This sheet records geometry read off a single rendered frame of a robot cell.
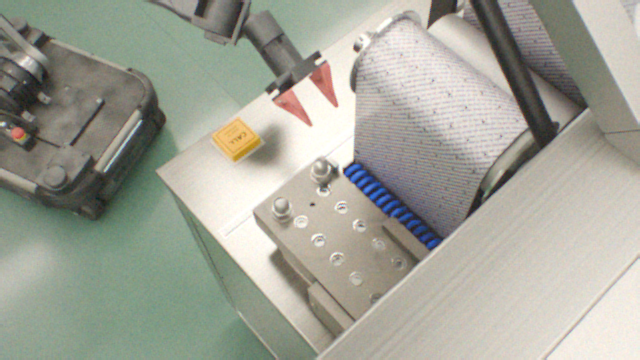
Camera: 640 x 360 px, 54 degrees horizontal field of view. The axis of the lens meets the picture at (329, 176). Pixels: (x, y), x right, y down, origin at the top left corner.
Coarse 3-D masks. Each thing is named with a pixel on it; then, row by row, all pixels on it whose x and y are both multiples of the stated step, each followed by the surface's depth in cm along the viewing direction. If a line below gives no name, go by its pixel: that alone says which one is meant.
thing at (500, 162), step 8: (528, 128) 80; (520, 136) 79; (528, 136) 79; (512, 144) 79; (520, 144) 79; (504, 152) 79; (512, 152) 79; (496, 160) 80; (504, 160) 79; (496, 168) 80; (488, 176) 81; (488, 184) 82
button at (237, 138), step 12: (240, 120) 127; (228, 132) 125; (240, 132) 125; (252, 132) 125; (216, 144) 126; (228, 144) 124; (240, 144) 124; (252, 144) 125; (228, 156) 125; (240, 156) 124
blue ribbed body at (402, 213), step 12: (348, 168) 108; (360, 168) 108; (360, 180) 107; (372, 180) 107; (372, 192) 107; (384, 192) 106; (384, 204) 106; (396, 204) 104; (396, 216) 104; (408, 216) 103; (408, 228) 103; (420, 228) 102; (420, 240) 102; (432, 240) 102
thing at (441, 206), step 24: (360, 120) 99; (360, 144) 105; (384, 144) 97; (408, 144) 91; (384, 168) 103; (408, 168) 96; (432, 168) 90; (408, 192) 102; (432, 192) 95; (456, 192) 89; (432, 216) 100; (456, 216) 93
